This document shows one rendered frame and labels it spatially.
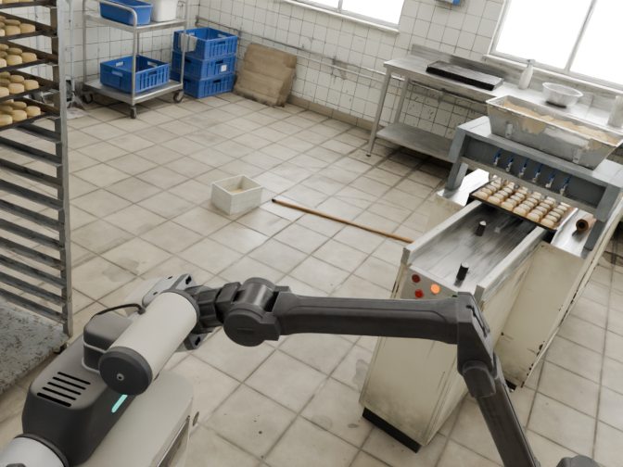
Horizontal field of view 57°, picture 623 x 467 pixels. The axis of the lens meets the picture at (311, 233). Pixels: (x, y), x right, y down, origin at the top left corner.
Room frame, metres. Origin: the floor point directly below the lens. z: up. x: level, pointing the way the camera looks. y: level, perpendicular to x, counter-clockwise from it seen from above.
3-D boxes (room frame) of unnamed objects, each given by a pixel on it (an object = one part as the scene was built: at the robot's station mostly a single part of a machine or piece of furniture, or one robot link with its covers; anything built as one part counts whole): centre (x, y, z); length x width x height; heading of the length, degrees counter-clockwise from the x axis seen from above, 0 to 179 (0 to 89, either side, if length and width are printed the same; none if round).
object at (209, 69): (6.10, 1.50, 0.30); 0.60 x 0.40 x 0.20; 157
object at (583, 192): (2.50, -0.94, 1.01); 0.72 x 0.33 x 0.34; 59
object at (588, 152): (2.50, -0.94, 1.25); 0.56 x 0.29 x 0.14; 59
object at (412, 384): (2.06, -0.67, 0.45); 0.70 x 0.34 x 0.90; 149
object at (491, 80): (5.18, -1.04, 0.93); 0.60 x 0.40 x 0.01; 68
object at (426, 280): (1.75, -0.48, 0.77); 0.24 x 0.04 x 0.14; 59
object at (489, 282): (2.52, -1.12, 0.87); 2.01 x 0.03 x 0.07; 149
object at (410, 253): (2.67, -0.87, 0.87); 2.01 x 0.03 x 0.07; 149
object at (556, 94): (4.92, -1.80, 0.94); 0.33 x 0.33 x 0.12
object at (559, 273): (2.90, -1.18, 0.42); 1.28 x 0.72 x 0.84; 149
